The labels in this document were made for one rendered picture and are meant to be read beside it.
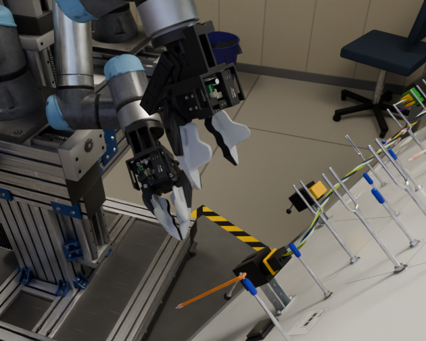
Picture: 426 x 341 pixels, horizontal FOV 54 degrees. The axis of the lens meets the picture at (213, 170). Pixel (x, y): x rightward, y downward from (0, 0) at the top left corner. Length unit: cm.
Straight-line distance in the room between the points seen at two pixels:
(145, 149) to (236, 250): 154
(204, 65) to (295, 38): 324
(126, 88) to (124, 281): 119
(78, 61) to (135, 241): 122
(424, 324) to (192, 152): 34
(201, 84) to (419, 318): 34
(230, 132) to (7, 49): 57
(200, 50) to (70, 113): 44
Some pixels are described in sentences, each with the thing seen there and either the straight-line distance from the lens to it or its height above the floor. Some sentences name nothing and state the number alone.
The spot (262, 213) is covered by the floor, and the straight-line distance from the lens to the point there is 242.
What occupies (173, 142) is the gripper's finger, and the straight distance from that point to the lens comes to 57.
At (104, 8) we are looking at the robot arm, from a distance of 64.
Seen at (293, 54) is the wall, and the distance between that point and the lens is 382.
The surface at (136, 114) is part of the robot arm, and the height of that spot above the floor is 128.
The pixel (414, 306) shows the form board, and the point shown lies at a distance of 45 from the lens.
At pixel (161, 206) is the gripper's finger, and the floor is 115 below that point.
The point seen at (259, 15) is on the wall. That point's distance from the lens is 377.
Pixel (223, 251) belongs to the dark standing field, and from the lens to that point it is 221.
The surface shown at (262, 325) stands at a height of 111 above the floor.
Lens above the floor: 166
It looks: 38 degrees down
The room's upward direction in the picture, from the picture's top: straight up
